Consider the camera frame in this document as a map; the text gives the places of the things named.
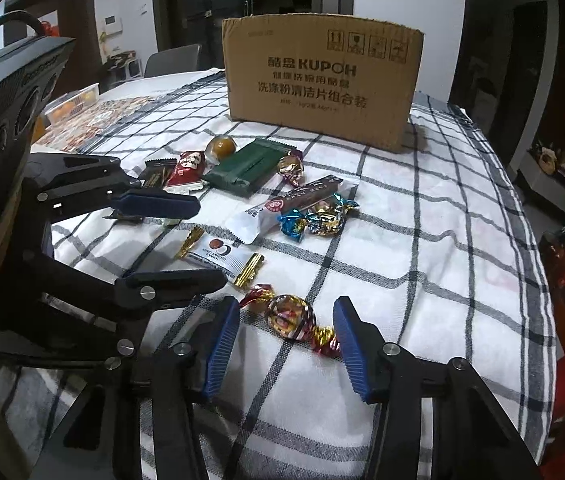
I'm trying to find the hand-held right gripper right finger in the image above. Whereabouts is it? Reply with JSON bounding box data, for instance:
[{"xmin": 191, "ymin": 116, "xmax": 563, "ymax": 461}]
[{"xmin": 333, "ymin": 296, "xmax": 543, "ymax": 480}]

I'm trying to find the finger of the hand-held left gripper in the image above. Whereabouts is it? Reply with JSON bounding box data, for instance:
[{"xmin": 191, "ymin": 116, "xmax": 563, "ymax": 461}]
[
  {"xmin": 26, "ymin": 152, "xmax": 201, "ymax": 226},
  {"xmin": 107, "ymin": 269, "xmax": 228, "ymax": 318}
]

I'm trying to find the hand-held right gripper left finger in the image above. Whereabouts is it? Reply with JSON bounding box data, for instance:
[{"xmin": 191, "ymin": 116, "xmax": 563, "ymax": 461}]
[{"xmin": 32, "ymin": 296, "xmax": 241, "ymax": 480}]

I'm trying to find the dark brown snack packet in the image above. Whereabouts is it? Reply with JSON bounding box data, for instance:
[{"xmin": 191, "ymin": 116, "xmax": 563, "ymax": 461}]
[{"xmin": 141, "ymin": 158, "xmax": 179, "ymax": 190}]

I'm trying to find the red snack packet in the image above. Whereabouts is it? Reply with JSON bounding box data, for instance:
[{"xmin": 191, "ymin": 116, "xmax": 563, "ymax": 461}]
[{"xmin": 164, "ymin": 150, "xmax": 208, "ymax": 192}]

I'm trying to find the white packet with gold ends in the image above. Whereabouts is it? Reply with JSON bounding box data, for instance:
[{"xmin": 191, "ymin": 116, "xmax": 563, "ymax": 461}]
[{"xmin": 174, "ymin": 226, "xmax": 266, "ymax": 290}]

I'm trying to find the round red gold candy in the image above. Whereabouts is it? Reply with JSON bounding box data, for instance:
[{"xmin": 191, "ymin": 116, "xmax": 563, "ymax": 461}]
[{"xmin": 239, "ymin": 283, "xmax": 344, "ymax": 359}]

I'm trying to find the round brown candy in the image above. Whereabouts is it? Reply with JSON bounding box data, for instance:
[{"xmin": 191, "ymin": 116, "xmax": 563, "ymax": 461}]
[{"xmin": 205, "ymin": 134, "xmax": 238, "ymax": 164}]

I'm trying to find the dark green snack packet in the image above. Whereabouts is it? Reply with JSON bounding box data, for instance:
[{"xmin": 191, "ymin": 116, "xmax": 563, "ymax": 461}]
[{"xmin": 202, "ymin": 137, "xmax": 296, "ymax": 197}]

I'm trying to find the long brown white snack packet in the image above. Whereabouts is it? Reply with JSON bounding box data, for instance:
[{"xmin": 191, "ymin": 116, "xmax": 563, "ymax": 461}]
[{"xmin": 227, "ymin": 174, "xmax": 361, "ymax": 246}]

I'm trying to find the gold blue foil candy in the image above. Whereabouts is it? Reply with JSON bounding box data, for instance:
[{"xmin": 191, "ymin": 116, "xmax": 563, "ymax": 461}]
[{"xmin": 305, "ymin": 194, "xmax": 361, "ymax": 237}]

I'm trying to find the brown cardboard box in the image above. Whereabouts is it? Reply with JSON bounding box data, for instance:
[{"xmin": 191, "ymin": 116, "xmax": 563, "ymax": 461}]
[{"xmin": 221, "ymin": 14, "xmax": 424, "ymax": 154}]

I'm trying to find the clear plastic container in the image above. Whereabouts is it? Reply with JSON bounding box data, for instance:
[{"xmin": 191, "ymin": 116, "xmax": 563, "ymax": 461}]
[{"xmin": 44, "ymin": 82, "xmax": 101, "ymax": 126}]

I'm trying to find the colourful patterned mat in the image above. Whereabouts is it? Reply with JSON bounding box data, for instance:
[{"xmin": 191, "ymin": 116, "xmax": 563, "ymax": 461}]
[{"xmin": 37, "ymin": 97, "xmax": 164, "ymax": 154}]

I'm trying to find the white storage rack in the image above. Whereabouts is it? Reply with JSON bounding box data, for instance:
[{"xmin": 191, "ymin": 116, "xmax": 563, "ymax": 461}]
[{"xmin": 102, "ymin": 50, "xmax": 144, "ymax": 86}]

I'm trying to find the grey chair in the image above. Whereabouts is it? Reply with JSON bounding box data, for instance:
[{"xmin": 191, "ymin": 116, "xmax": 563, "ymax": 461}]
[{"xmin": 143, "ymin": 43, "xmax": 204, "ymax": 79}]

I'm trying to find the dark wooden door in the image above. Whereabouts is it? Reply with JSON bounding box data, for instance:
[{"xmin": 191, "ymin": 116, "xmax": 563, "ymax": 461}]
[{"xmin": 4, "ymin": 0, "xmax": 95, "ymax": 92}]

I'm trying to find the white low cabinet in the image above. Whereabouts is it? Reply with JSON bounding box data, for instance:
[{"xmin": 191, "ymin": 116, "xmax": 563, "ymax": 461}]
[{"xmin": 509, "ymin": 149, "xmax": 565, "ymax": 212}]

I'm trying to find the black cable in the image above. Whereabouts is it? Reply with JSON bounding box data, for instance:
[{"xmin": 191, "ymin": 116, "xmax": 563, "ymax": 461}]
[{"xmin": 0, "ymin": 10, "xmax": 47, "ymax": 63}]

